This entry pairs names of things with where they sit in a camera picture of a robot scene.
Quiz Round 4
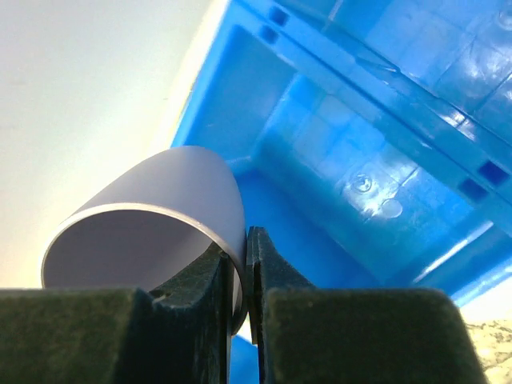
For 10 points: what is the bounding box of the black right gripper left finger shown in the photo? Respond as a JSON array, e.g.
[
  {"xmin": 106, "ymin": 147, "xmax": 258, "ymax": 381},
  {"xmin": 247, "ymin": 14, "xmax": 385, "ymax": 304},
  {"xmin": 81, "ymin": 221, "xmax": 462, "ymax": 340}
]
[{"xmin": 1, "ymin": 245, "xmax": 234, "ymax": 383}]

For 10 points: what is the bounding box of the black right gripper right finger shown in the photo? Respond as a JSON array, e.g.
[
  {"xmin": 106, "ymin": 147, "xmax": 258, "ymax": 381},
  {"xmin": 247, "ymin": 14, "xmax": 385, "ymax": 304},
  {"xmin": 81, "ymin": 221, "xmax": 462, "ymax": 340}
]
[{"xmin": 246, "ymin": 227, "xmax": 486, "ymax": 383}]

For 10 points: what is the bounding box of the lilac plastic cup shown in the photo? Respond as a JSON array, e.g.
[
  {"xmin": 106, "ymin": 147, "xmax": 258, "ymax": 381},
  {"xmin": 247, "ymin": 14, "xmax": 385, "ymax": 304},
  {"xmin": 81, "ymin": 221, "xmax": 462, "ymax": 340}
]
[{"xmin": 41, "ymin": 146, "xmax": 247, "ymax": 330}]

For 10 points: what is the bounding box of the blue bin with cups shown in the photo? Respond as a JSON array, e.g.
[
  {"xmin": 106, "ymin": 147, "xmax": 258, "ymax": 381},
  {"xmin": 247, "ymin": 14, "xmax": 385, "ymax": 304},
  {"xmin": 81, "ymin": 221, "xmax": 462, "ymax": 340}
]
[{"xmin": 174, "ymin": 1, "xmax": 511, "ymax": 383}]

